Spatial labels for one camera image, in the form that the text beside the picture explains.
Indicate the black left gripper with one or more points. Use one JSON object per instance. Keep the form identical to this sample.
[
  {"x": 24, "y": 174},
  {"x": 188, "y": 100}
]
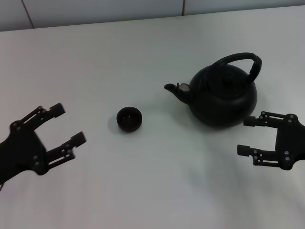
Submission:
[{"x": 21, "y": 152}]

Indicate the small black teacup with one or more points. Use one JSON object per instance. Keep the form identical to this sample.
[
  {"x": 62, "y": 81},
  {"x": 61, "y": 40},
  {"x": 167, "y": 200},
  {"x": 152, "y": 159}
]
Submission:
[{"x": 129, "y": 119}]

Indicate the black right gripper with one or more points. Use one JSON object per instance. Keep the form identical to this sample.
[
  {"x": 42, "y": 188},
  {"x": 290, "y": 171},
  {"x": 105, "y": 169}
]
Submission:
[{"x": 291, "y": 143}]

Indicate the black round teapot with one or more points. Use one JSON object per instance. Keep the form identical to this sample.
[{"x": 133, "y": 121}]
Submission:
[{"x": 221, "y": 102}]

